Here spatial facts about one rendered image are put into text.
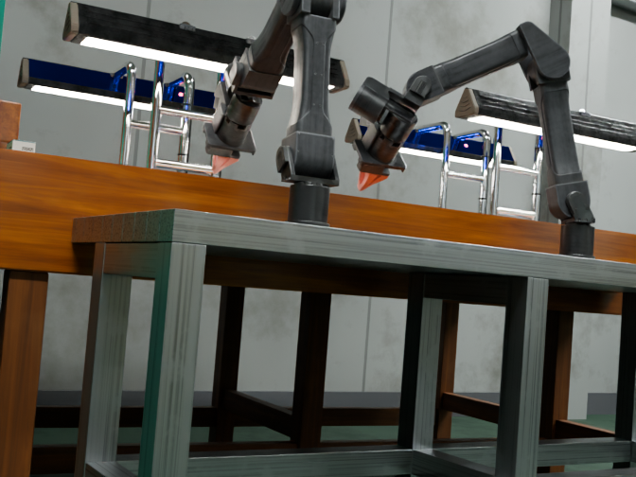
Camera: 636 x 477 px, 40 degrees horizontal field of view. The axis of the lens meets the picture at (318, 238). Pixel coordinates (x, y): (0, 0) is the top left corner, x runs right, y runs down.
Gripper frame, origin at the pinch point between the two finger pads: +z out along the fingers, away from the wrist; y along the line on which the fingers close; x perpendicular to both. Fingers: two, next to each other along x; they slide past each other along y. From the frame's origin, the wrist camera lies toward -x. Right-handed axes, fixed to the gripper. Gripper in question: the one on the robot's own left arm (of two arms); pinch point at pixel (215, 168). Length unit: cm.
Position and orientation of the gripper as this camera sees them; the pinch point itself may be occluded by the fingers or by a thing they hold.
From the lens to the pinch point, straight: 180.5
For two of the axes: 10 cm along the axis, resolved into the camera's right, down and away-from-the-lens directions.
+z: -4.1, 6.5, 6.4
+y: -8.8, -0.9, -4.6
